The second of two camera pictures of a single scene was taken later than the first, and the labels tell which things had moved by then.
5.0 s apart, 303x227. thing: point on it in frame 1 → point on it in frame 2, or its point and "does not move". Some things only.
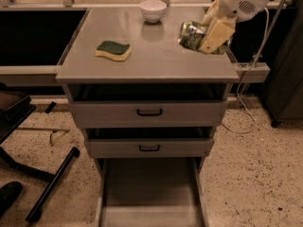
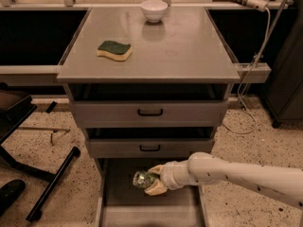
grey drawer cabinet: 151,117 does not move
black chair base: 14,111 does not move
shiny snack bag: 190,35 → 142,180
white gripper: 237,3 → 168,176
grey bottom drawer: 151,192 does not move
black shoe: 9,193 does not move
